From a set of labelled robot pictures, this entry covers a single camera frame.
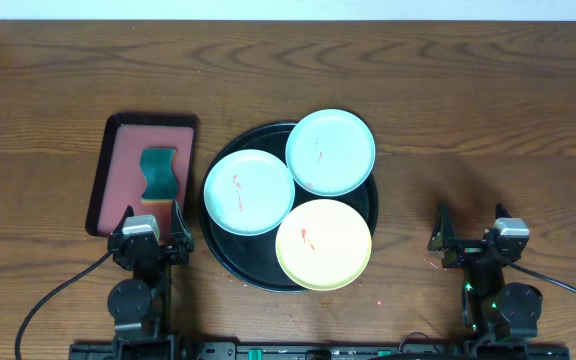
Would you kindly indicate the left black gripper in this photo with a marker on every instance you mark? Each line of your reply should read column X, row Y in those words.
column 153, row 248

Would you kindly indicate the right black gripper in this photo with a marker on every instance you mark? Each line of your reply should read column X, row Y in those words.
column 443, row 232

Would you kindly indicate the green yellow sponge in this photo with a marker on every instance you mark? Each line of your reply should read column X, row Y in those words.
column 156, row 165

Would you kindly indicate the light blue plate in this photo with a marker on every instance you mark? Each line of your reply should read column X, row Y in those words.
column 249, row 192
column 330, row 152

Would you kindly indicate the yellow plate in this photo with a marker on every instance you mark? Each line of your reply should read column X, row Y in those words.
column 323, row 245

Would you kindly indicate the light blue plate top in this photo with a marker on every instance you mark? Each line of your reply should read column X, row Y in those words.
column 330, row 152

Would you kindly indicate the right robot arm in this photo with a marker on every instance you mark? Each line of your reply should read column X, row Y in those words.
column 500, row 313

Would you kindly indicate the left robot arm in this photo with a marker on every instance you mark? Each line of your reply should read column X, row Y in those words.
column 141, row 305

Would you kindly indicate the rectangular black tray red liquid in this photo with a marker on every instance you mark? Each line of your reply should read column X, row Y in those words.
column 119, row 181

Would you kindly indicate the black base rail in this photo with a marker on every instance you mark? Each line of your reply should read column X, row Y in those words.
column 231, row 351

